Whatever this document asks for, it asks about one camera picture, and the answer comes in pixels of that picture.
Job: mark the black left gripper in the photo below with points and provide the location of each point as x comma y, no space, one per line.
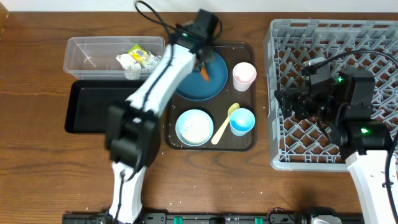
209,45

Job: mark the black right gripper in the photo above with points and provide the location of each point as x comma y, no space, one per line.
301,97

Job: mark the orange carrot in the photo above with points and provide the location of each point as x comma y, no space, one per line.
204,74

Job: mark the pink plastic cup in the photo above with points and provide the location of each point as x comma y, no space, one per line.
244,74

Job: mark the light blue plastic cup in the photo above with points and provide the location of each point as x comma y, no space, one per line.
241,121

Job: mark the green snack wrapper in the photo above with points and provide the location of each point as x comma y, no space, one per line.
147,60

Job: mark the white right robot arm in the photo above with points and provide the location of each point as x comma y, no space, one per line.
366,146

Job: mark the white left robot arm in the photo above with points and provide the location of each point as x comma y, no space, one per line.
132,129

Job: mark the grey dishwasher rack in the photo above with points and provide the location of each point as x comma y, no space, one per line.
300,145

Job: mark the clear plastic waste bin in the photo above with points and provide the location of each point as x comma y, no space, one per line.
94,58

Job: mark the black waste tray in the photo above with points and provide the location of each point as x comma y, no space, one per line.
89,101

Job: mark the dark brown serving tray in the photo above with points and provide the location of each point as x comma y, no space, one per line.
217,106

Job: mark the dark blue bowl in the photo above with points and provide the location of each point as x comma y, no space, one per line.
195,87

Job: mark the crumpled white tissue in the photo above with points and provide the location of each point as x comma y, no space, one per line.
130,65

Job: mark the yellow plastic spoon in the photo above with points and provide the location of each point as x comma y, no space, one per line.
217,136

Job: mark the light blue rice bowl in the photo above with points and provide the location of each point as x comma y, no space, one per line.
194,127

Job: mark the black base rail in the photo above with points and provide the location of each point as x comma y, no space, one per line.
162,218

